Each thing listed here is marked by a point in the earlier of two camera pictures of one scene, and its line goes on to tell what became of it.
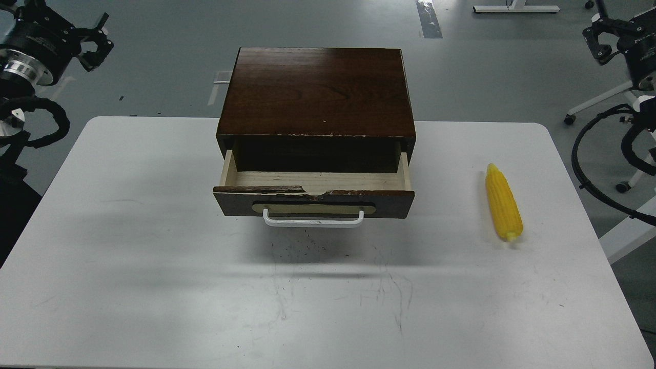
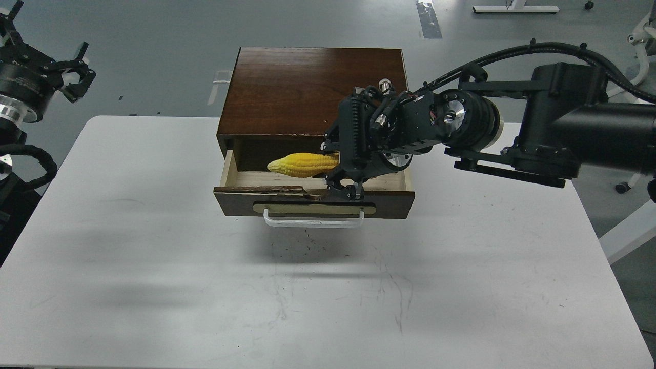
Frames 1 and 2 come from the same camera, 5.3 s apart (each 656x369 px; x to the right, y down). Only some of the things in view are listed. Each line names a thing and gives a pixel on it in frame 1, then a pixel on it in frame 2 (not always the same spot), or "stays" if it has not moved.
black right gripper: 638,43 -> 380,129
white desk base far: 516,6 stays
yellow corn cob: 504,201 -> 304,165
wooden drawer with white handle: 313,199 stays
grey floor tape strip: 429,20 stays
